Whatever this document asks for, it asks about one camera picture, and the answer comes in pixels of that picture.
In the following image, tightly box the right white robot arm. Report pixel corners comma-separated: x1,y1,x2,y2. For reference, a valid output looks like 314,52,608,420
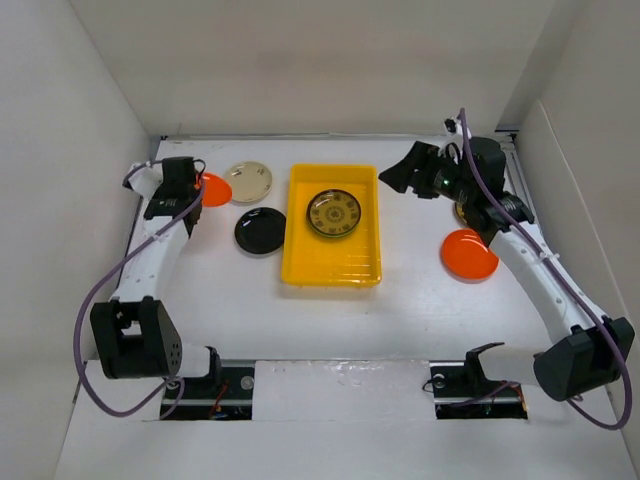
379,138,635,402

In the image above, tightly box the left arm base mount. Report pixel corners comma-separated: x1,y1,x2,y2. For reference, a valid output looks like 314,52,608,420
159,362,255,421

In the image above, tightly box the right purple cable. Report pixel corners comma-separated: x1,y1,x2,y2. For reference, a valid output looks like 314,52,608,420
458,107,635,431

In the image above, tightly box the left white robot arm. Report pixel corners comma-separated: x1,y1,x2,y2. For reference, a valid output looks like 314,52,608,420
89,157,223,397

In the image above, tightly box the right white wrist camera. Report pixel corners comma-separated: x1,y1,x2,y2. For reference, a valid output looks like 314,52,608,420
444,117,472,150

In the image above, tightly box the beige patterned plate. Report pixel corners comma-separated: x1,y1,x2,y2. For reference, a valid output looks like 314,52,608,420
223,161,273,203

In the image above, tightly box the orange plate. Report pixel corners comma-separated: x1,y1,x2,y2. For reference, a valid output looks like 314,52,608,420
196,172,232,208
440,229,500,282

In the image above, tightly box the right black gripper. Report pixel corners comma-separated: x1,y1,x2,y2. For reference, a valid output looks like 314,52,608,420
379,140,477,206

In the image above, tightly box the black plate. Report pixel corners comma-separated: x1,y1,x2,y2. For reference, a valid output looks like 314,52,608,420
234,207,286,255

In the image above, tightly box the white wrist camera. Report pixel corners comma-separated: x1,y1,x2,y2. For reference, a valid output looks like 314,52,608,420
444,117,472,150
122,162,162,200

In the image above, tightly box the brown gold patterned plate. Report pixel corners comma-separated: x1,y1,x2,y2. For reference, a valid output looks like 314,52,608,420
306,189,362,238

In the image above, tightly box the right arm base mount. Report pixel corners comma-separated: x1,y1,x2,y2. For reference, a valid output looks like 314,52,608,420
422,366,528,420

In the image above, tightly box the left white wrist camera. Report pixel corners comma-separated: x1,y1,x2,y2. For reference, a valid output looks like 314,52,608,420
122,162,162,200

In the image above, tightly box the yellow plastic bin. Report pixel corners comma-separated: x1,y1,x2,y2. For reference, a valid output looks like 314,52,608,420
281,164,382,287

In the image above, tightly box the far brown gold plate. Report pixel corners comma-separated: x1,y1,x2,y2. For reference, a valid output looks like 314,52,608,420
454,202,476,229

